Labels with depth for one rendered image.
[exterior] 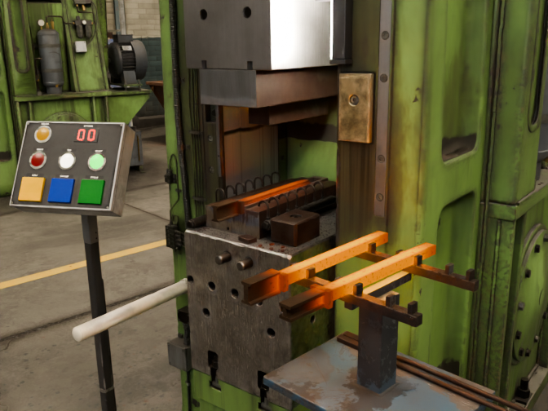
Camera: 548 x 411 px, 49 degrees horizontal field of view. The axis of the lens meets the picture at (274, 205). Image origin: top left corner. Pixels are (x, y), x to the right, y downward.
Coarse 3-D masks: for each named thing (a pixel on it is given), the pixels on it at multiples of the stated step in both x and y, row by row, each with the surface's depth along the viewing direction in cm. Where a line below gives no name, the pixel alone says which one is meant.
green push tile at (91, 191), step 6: (84, 180) 181; (90, 180) 180; (96, 180) 180; (102, 180) 180; (84, 186) 180; (90, 186) 180; (96, 186) 179; (102, 186) 179; (84, 192) 180; (90, 192) 179; (96, 192) 179; (102, 192) 179; (78, 198) 180; (84, 198) 179; (90, 198) 179; (96, 198) 178; (102, 198) 179; (90, 204) 179; (96, 204) 178
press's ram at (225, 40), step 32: (192, 0) 160; (224, 0) 153; (256, 0) 147; (288, 0) 150; (320, 0) 158; (192, 32) 162; (224, 32) 156; (256, 32) 149; (288, 32) 152; (320, 32) 163; (192, 64) 165; (224, 64) 158; (256, 64) 152; (288, 64) 154; (320, 64) 166
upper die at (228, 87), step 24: (216, 72) 160; (240, 72) 155; (264, 72) 155; (288, 72) 163; (312, 72) 172; (336, 72) 182; (216, 96) 162; (240, 96) 157; (264, 96) 156; (288, 96) 165; (312, 96) 174
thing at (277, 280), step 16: (368, 240) 138; (384, 240) 142; (320, 256) 128; (336, 256) 129; (352, 256) 134; (272, 272) 117; (288, 272) 120; (304, 272) 122; (256, 288) 114; (272, 288) 117; (288, 288) 118
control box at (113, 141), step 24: (24, 144) 189; (48, 144) 187; (72, 144) 186; (96, 144) 184; (120, 144) 182; (24, 168) 187; (48, 168) 185; (72, 168) 184; (120, 168) 182; (48, 192) 183; (120, 192) 183; (120, 216) 184
